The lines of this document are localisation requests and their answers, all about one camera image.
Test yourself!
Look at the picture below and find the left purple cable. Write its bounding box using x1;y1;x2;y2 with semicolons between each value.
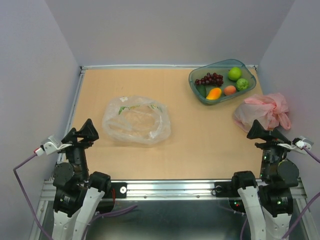
12;152;138;240

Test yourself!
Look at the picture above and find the red grape bunch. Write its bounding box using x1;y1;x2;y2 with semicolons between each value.
195;72;224;87

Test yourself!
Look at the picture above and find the teal plastic container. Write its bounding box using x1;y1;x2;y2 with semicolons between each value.
188;59;257;105

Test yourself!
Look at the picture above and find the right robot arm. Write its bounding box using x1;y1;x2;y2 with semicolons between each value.
230;119;299;240

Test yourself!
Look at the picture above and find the clear plastic bag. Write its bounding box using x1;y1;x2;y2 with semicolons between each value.
102;95;172;145

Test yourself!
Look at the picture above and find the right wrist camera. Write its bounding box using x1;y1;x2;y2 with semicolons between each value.
277;136;314;155

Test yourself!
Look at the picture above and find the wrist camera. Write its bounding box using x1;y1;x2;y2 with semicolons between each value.
277;136;314;155
33;135;71;157

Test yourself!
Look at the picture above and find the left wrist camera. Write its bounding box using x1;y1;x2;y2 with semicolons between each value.
33;135;71;157

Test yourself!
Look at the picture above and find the aluminium front rail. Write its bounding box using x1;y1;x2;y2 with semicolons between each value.
41;177;309;201

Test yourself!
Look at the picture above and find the green apple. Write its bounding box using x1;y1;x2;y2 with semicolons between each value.
228;67;242;81

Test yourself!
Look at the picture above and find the pink plastic bag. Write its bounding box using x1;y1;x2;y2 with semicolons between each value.
232;93;291;133

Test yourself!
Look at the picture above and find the orange fruit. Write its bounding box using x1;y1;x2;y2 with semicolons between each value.
206;87;222;101

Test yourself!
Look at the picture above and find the small peach fruit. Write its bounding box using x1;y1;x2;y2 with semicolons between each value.
223;85;237;96

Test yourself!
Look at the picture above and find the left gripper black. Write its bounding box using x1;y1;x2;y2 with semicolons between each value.
59;117;100;179

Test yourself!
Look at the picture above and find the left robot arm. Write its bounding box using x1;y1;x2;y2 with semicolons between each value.
52;118;112;240

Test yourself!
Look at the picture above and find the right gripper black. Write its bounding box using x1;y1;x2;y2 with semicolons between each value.
246;117;293;179

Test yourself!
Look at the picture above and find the dark green fruit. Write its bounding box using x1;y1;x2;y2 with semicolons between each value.
196;85;207;98

